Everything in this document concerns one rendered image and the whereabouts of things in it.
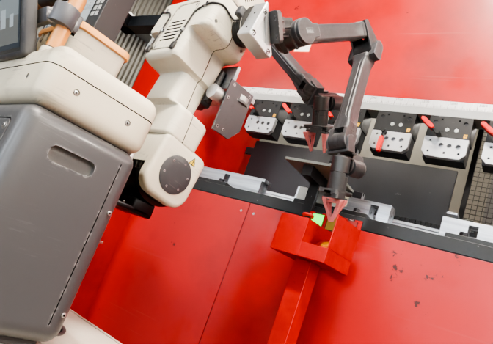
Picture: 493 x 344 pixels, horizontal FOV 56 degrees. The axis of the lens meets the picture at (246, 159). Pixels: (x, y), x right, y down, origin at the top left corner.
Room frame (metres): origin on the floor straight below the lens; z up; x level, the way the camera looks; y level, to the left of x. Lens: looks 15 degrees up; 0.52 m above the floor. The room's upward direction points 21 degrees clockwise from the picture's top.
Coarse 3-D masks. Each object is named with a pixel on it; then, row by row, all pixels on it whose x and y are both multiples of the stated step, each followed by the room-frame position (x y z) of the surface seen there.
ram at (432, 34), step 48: (288, 0) 2.07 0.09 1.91; (336, 0) 1.91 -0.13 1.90; (384, 0) 1.77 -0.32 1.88; (432, 0) 1.65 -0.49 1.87; (480, 0) 1.54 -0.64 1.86; (336, 48) 1.86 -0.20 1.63; (384, 48) 1.73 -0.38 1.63; (432, 48) 1.62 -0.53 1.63; (480, 48) 1.52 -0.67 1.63; (288, 96) 1.95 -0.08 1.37; (384, 96) 1.70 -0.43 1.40; (432, 96) 1.59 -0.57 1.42; (480, 96) 1.49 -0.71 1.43
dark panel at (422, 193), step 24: (264, 144) 2.63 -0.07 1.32; (264, 168) 2.59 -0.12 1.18; (288, 168) 2.50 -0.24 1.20; (384, 168) 2.19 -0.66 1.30; (408, 168) 2.13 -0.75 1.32; (432, 168) 2.06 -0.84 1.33; (288, 192) 2.47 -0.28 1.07; (384, 192) 2.17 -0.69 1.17; (408, 192) 2.11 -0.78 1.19; (432, 192) 2.05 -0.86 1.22; (408, 216) 2.09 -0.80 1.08; (432, 216) 2.03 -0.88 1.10
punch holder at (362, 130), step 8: (336, 112) 1.80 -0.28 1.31; (360, 112) 1.74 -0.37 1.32; (328, 120) 1.81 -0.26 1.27; (360, 120) 1.73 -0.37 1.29; (368, 120) 1.77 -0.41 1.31; (360, 128) 1.73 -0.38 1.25; (368, 128) 1.79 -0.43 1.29; (360, 136) 1.76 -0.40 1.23; (360, 144) 1.78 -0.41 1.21; (360, 152) 1.79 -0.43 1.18
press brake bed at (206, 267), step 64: (192, 192) 1.99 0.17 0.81; (128, 256) 2.11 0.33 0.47; (192, 256) 1.92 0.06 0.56; (256, 256) 1.75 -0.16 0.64; (384, 256) 1.49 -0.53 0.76; (448, 256) 1.38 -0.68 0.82; (128, 320) 2.03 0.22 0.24; (192, 320) 1.85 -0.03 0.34; (256, 320) 1.70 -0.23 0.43; (320, 320) 1.57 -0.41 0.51; (384, 320) 1.46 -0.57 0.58; (448, 320) 1.35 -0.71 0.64
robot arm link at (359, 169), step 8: (352, 136) 1.35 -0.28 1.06; (352, 144) 1.35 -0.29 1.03; (328, 152) 1.40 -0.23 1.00; (336, 152) 1.37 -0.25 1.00; (344, 152) 1.36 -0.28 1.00; (352, 152) 1.35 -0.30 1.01; (360, 160) 1.41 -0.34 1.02; (360, 168) 1.40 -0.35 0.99; (352, 176) 1.41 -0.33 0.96; (360, 176) 1.42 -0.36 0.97
